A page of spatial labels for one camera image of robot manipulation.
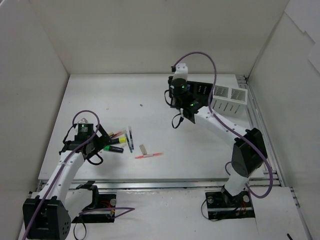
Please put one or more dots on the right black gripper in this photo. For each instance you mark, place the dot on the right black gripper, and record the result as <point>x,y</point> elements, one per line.
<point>173,90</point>

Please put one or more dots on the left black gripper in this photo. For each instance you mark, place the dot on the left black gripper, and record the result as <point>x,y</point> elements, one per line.
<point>100,140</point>

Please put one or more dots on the green highlighter marker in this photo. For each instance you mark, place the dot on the green highlighter marker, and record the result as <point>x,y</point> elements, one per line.
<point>113,149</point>

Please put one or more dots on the red pen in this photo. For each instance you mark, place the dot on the red pen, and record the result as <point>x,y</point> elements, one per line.
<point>149,155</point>

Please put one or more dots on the yellow highlighter marker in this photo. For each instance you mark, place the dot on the yellow highlighter marker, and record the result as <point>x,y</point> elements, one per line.
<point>119,140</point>

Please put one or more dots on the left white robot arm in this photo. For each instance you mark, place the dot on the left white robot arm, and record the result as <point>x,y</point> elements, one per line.
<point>48,216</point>

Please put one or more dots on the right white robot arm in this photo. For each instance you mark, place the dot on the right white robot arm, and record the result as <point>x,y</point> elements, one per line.
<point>248,148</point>

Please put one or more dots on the black divided organizer box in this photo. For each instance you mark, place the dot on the black divided organizer box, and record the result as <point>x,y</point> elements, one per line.
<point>200,91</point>

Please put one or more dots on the teal tipped pen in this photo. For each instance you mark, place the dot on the teal tipped pen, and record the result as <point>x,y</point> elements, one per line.
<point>128,142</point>

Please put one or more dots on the blue tipped pen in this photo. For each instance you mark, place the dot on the blue tipped pen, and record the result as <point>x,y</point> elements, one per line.
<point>131,137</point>

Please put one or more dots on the white divided organizer box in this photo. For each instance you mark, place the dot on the white divided organizer box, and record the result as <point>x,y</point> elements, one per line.
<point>229,101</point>

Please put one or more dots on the beige eraser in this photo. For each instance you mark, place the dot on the beige eraser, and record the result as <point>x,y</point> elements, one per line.
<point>143,149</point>

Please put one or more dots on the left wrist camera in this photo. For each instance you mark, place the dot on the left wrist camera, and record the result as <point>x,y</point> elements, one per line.
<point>83,121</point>

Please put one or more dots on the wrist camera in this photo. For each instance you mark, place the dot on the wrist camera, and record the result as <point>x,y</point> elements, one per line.
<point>83,121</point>
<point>181,71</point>

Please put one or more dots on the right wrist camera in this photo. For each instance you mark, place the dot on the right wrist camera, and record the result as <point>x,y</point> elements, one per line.
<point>181,71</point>

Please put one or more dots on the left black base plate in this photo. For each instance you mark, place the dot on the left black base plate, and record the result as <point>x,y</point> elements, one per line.
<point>105,200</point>

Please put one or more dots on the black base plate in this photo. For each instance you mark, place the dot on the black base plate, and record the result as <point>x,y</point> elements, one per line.
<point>215,208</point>
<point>105,200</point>

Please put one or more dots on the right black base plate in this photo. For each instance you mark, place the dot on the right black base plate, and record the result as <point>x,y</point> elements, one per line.
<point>215,208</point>

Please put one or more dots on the aluminium rail frame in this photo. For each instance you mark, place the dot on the aluminium rail frame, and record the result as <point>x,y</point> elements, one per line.
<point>170,135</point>

